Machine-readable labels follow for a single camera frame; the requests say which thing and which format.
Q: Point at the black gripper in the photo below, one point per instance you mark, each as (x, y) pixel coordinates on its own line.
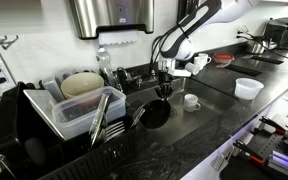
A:
(164, 85)

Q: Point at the black bowl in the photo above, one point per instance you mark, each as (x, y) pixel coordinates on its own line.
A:
(156, 114)

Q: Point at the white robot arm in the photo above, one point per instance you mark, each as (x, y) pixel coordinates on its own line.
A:
(176, 45)

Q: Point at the white mug in sink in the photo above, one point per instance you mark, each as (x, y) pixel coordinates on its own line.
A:
(191, 103)

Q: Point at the stainless steel sink basin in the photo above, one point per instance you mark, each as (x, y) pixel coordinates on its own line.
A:
(180, 122)

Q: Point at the beige ceramic bowl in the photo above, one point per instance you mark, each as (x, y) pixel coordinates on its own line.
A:
(81, 83)

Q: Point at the black knife on counter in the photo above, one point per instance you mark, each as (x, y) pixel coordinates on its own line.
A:
(264, 59)

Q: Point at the chrome gooseneck faucet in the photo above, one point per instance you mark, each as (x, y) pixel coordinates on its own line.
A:
(153, 75)

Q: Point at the white mug lying sideways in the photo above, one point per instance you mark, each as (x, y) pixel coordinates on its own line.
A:
(192, 68)

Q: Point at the white mug upright middle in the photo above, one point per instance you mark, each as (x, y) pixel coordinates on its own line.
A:
(199, 62)

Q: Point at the white mug upright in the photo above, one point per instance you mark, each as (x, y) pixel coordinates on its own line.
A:
(205, 58)
(199, 62)

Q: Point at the white mug upright rear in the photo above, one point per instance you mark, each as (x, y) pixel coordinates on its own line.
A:
(205, 58)

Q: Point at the metal forks in rack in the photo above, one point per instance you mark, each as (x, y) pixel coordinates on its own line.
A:
(112, 131)

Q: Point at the red lidded plastic container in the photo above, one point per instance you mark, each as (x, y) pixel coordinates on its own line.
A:
(223, 58)

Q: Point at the clear plastic water bottle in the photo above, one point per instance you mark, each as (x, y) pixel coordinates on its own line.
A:
(103, 59)

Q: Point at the metal tongs in rack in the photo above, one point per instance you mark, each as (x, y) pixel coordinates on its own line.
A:
(98, 118)

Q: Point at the translucent white plastic cup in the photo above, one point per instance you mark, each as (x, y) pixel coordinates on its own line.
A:
(247, 88)

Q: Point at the clear plastic food container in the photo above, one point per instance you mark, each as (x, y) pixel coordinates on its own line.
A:
(74, 116)

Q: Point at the steel paper towel dispenser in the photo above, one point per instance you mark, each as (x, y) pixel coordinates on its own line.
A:
(91, 17)

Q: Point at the white cutting board tray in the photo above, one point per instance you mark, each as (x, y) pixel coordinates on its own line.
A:
(42, 101)

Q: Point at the black coffee maker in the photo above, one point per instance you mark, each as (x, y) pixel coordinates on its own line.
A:
(277, 31)

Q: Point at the black dish drying rack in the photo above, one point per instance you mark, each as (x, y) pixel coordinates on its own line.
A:
(30, 150)

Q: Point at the red handled tool lower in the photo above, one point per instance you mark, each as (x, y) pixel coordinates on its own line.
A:
(249, 152)

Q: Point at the red handled tool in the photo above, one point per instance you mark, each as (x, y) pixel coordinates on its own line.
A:
(278, 129)
(249, 152)

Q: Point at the red handled tool upper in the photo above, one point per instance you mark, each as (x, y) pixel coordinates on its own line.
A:
(278, 129)

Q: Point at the metal wire hook stand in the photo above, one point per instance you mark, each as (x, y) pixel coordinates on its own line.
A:
(5, 44)

